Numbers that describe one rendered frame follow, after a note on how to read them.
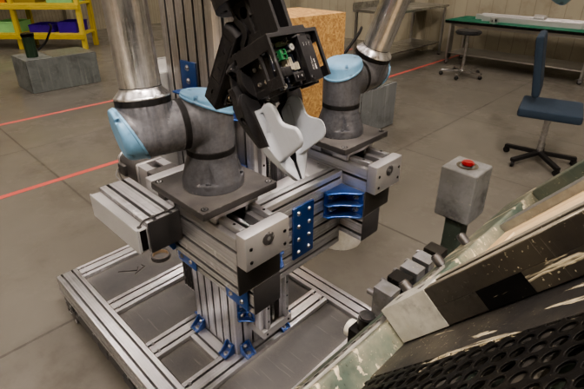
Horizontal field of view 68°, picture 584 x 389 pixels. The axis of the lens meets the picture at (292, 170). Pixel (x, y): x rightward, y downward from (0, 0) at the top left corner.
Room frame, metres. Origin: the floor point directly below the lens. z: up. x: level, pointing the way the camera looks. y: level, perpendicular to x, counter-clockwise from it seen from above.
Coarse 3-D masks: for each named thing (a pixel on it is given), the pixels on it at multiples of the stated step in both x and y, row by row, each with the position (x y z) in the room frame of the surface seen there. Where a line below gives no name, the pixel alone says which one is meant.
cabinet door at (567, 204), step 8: (568, 200) 0.85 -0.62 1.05; (576, 200) 0.81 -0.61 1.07; (552, 208) 0.87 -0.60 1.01; (560, 208) 0.83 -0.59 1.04; (536, 216) 0.89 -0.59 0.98; (544, 216) 0.84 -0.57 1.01; (552, 216) 0.80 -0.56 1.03; (520, 224) 0.93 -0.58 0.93; (528, 224) 0.86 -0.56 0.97; (536, 224) 0.82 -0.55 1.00; (512, 232) 0.89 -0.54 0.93; (520, 232) 0.85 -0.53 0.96; (504, 240) 0.86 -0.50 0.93; (488, 248) 0.87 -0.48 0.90
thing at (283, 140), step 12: (264, 108) 0.45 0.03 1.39; (264, 120) 0.45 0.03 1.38; (276, 120) 0.44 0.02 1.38; (264, 132) 0.44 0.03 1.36; (276, 132) 0.44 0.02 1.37; (288, 132) 0.42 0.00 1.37; (300, 132) 0.42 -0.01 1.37; (276, 144) 0.44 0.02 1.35; (288, 144) 0.43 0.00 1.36; (300, 144) 0.41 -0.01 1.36; (276, 156) 0.43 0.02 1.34; (288, 156) 0.43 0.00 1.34; (288, 168) 0.44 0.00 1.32
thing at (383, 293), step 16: (416, 256) 1.02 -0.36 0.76; (400, 272) 0.95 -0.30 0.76; (416, 272) 0.95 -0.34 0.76; (368, 288) 0.92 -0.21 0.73; (384, 288) 0.88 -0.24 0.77; (400, 288) 0.88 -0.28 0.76; (384, 304) 0.86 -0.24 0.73; (352, 320) 0.79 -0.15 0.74; (368, 320) 0.75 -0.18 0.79; (352, 336) 0.75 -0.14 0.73
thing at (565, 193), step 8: (568, 184) 0.91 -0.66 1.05; (576, 184) 0.86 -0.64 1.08; (560, 192) 0.88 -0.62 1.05; (568, 192) 0.87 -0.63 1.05; (576, 192) 0.86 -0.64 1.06; (544, 200) 0.91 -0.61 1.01; (552, 200) 0.89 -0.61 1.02; (560, 200) 0.88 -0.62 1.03; (528, 208) 0.93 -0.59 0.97; (536, 208) 0.91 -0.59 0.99; (544, 208) 0.90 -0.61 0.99; (512, 216) 0.98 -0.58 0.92; (520, 216) 0.93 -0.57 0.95; (528, 216) 0.92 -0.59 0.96; (504, 224) 0.95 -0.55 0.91; (512, 224) 0.94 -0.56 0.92
